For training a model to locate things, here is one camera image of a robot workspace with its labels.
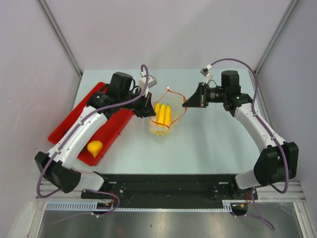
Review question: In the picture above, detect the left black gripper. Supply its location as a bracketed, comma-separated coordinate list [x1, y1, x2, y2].
[120, 88, 156, 119]

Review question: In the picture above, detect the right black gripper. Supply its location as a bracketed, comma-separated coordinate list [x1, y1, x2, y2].
[183, 82, 227, 108]

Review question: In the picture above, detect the yellow toy banana bunch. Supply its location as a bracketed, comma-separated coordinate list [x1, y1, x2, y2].
[150, 103, 172, 135]

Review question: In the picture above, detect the clear orange zip bag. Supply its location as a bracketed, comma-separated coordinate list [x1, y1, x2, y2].
[149, 86, 187, 138]

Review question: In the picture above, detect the yellow toy pear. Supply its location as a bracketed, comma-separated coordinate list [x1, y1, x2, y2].
[87, 140, 103, 158]

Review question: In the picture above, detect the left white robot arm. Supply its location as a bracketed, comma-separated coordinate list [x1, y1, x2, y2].
[35, 64, 156, 198]

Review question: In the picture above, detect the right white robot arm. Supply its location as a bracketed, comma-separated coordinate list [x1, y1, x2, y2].
[182, 68, 299, 199]

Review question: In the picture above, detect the red plastic tray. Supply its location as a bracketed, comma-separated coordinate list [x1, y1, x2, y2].
[48, 82, 133, 167]

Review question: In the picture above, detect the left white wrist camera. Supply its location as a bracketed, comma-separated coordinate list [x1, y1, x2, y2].
[138, 71, 157, 91]

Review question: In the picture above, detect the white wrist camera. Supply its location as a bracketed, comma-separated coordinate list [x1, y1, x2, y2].
[200, 64, 213, 85]
[138, 71, 157, 91]

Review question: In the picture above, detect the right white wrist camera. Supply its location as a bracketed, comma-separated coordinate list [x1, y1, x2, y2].
[200, 64, 213, 85]

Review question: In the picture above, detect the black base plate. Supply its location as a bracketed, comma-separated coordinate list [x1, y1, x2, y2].
[80, 174, 252, 209]

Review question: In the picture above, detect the white slotted cable duct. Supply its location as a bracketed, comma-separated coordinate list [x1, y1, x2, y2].
[46, 201, 232, 213]

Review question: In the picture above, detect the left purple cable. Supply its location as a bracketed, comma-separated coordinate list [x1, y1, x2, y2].
[36, 64, 150, 225]

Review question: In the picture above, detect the aluminium frame rail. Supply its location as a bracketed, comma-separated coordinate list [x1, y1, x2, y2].
[35, 180, 308, 202]

